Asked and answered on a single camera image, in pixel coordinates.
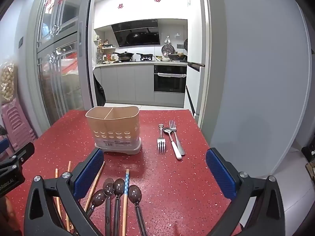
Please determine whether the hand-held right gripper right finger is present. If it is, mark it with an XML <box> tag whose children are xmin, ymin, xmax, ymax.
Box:
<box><xmin>206</xmin><ymin>148</ymin><xmax>286</xmax><ymax>236</ymax></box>

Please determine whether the dark clutter on floor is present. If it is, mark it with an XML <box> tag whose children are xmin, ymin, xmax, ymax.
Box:
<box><xmin>301</xmin><ymin>145</ymin><xmax>315</xmax><ymax>178</ymax></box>

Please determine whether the seasoning rack with bottles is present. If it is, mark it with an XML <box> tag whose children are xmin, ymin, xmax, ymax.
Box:
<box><xmin>94</xmin><ymin>36</ymin><xmax>117</xmax><ymax>64</ymax></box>

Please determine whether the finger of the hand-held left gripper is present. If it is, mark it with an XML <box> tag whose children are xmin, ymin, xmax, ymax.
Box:
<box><xmin>0</xmin><ymin>125</ymin><xmax>11</xmax><ymax>154</ymax></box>
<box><xmin>0</xmin><ymin>143</ymin><xmax>35</xmax><ymax>171</ymax></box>

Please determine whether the beige cutlery holder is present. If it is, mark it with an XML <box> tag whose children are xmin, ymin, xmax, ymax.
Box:
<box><xmin>85</xmin><ymin>106</ymin><xmax>143</xmax><ymax>156</ymax></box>

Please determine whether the white handled steel spoon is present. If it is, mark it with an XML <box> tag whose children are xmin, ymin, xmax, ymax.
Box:
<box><xmin>163</xmin><ymin>127</ymin><xmax>183</xmax><ymax>160</ymax></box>

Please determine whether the black range hood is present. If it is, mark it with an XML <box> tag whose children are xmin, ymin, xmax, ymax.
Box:
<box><xmin>111</xmin><ymin>19</ymin><xmax>160</xmax><ymax>47</ymax></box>

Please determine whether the sliding glass door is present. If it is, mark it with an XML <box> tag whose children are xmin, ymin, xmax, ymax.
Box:
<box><xmin>27</xmin><ymin>0</ymin><xmax>96</xmax><ymax>126</ymax></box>

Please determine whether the clear bag of nuts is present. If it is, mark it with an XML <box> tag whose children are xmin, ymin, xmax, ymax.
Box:
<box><xmin>0</xmin><ymin>62</ymin><xmax>18</xmax><ymax>104</ymax></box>

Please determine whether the stack of pink stools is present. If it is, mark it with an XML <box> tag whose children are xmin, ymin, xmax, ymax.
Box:
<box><xmin>0</xmin><ymin>103</ymin><xmax>38</xmax><ymax>151</ymax></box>

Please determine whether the steel fork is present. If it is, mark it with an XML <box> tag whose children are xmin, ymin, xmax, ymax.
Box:
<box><xmin>169</xmin><ymin>120</ymin><xmax>185</xmax><ymax>156</ymax></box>
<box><xmin>157</xmin><ymin>124</ymin><xmax>166</xmax><ymax>155</ymax></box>

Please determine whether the white refrigerator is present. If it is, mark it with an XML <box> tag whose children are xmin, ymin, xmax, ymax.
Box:
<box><xmin>185</xmin><ymin>0</ymin><xmax>210</xmax><ymax>128</ymax></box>

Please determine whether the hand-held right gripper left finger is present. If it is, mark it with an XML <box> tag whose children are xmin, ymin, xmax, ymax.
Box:
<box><xmin>24</xmin><ymin>148</ymin><xmax>104</xmax><ymax>236</ymax></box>

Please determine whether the black built-in oven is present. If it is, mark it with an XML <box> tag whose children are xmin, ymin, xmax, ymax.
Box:
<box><xmin>154</xmin><ymin>65</ymin><xmax>186</xmax><ymax>94</ymax></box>

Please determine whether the dark brown plastic spoon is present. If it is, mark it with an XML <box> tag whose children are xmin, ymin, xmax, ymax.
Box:
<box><xmin>86</xmin><ymin>189</ymin><xmax>107</xmax><ymax>218</ymax></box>
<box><xmin>128</xmin><ymin>184</ymin><xmax>148</xmax><ymax>236</ymax></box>

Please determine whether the blue patterned chopstick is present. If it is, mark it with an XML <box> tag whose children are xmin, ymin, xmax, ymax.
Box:
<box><xmin>122</xmin><ymin>169</ymin><xmax>130</xmax><ymax>236</ymax></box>

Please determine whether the black trash bag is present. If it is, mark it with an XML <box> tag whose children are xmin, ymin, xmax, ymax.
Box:
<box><xmin>93</xmin><ymin>75</ymin><xmax>106</xmax><ymax>106</ymax></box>

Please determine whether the black wok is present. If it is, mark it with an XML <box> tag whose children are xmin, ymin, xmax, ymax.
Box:
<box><xmin>113</xmin><ymin>51</ymin><xmax>135</xmax><ymax>61</ymax></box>

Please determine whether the dark cooking pot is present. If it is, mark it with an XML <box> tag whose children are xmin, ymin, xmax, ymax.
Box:
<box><xmin>168</xmin><ymin>52</ymin><xmax>187</xmax><ymax>61</ymax></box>

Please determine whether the plain brown wooden chopstick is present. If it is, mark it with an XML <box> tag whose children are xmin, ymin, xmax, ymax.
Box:
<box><xmin>84</xmin><ymin>161</ymin><xmax>106</xmax><ymax>213</ymax></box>

